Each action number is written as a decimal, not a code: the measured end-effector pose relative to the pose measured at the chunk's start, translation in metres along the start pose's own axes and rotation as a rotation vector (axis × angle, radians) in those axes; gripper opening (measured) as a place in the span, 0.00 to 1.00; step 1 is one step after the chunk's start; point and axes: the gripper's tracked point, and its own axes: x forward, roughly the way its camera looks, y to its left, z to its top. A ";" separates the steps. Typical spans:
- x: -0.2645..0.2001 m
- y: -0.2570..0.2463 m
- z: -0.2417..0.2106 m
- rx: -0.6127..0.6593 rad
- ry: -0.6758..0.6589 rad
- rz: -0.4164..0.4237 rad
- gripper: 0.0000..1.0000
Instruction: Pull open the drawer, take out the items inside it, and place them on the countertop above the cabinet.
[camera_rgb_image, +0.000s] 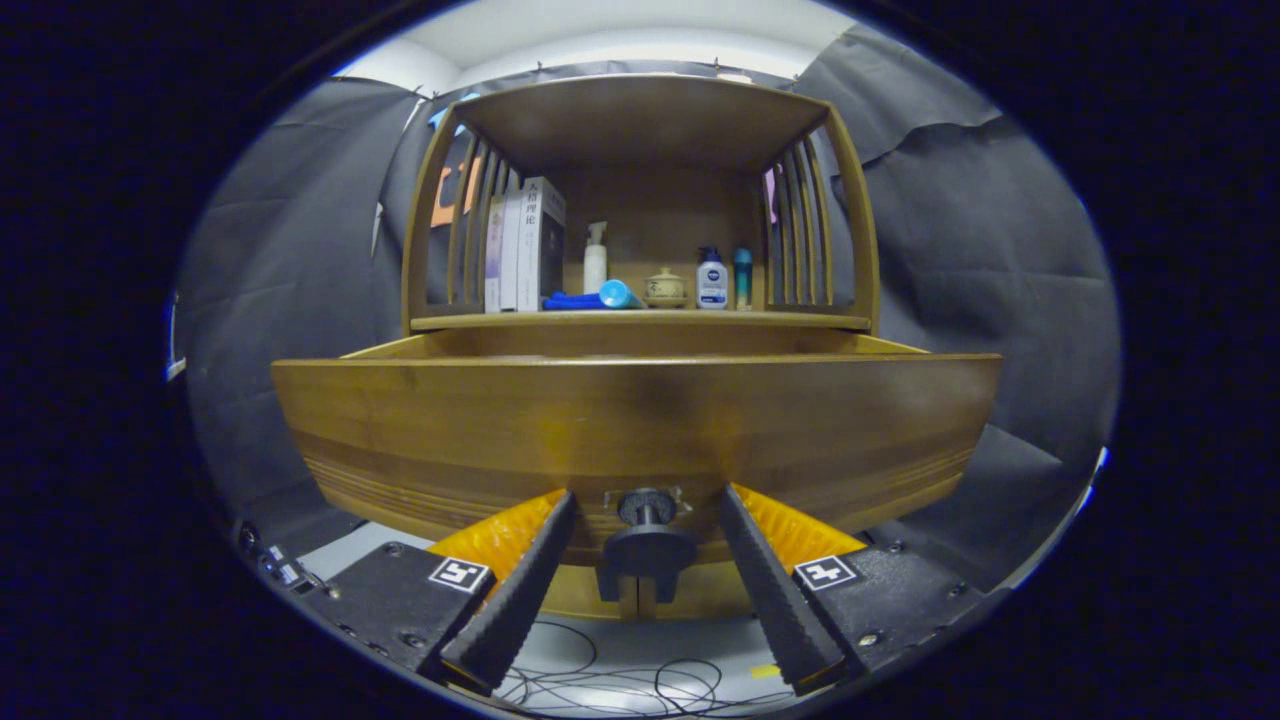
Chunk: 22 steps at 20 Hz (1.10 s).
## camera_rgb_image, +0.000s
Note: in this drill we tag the wooden cabinet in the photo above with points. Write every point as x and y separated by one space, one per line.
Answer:
660 210

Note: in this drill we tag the black backdrop cloth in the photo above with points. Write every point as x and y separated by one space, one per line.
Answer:
290 270

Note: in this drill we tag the thin white book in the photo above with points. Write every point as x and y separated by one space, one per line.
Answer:
510 255

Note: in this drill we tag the blue folded cloth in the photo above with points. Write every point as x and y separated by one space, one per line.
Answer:
570 300

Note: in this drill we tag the blue and white tube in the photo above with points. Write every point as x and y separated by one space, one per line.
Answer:
618 294

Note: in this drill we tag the wooden drawer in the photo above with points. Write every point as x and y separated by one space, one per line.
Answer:
640 420

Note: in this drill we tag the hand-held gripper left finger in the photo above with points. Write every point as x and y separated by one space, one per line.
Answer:
515 605

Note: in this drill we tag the white lotion bottle blue cap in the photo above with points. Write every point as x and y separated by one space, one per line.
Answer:
712 285

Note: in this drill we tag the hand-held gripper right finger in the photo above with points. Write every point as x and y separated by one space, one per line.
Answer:
780 605

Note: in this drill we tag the teal slim bottle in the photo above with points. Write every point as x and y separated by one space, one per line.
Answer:
742 280

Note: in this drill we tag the black power strip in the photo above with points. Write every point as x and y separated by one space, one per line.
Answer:
280 570

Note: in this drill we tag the ceramic lidded teacup with saucer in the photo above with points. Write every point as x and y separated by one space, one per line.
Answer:
665 290

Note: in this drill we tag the wooden cabinet door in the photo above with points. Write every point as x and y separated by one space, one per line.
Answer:
715 600
580 600

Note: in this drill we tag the yellow tape piece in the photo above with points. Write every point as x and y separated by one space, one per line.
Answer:
765 671

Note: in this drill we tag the grey portrait cover book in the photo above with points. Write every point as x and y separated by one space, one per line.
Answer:
545 250

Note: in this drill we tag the white pump bottle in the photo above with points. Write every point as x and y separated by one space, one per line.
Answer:
595 265

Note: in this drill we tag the purple spine book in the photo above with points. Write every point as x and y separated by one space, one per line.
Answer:
493 260

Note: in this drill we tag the wooden countertop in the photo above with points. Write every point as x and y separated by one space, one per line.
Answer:
720 319

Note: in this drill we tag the black drawer knob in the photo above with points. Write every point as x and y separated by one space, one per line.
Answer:
648 550

